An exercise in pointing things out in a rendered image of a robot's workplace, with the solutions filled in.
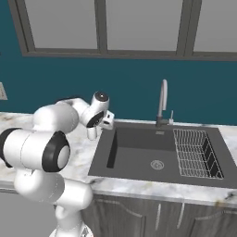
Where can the grey framed window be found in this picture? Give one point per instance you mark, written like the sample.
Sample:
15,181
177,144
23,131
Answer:
102,27

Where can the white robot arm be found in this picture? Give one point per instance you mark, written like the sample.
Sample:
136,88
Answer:
46,151

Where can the grey curved tap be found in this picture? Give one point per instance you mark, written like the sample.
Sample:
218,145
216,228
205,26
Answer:
162,98

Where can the dark wood cupboard door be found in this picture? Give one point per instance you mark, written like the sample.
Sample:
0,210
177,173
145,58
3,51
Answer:
209,222
123,219

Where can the dark grey sink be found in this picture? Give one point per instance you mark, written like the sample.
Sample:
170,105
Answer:
139,154

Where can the grey panel under worktop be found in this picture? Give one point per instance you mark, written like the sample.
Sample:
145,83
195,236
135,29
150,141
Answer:
21,219

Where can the pale wall socket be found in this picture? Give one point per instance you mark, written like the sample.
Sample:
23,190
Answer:
2,91

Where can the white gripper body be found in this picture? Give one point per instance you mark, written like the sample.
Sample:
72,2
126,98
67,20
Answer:
92,134

